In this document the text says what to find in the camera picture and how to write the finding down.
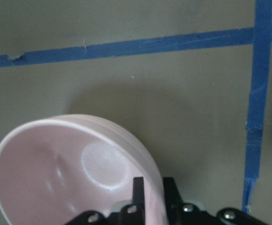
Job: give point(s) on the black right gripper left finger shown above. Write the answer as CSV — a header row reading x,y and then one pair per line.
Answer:
x,y
134,213

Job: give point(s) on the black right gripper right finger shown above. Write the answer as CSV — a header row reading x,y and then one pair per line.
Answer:
x,y
178,211

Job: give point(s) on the pink bowl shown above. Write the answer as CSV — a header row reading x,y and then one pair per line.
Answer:
x,y
52,170

